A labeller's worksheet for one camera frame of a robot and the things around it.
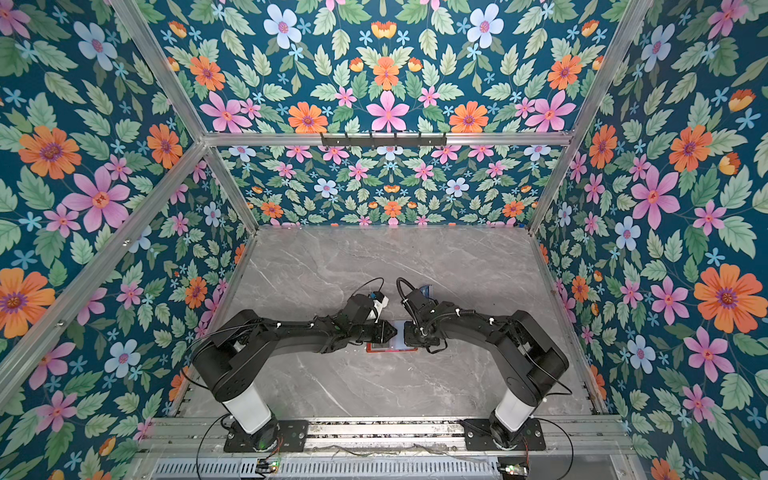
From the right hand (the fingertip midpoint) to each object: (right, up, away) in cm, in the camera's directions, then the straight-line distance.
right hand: (408, 340), depth 90 cm
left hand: (-2, +5, -3) cm, 6 cm away
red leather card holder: (-4, -1, -2) cm, 5 cm away
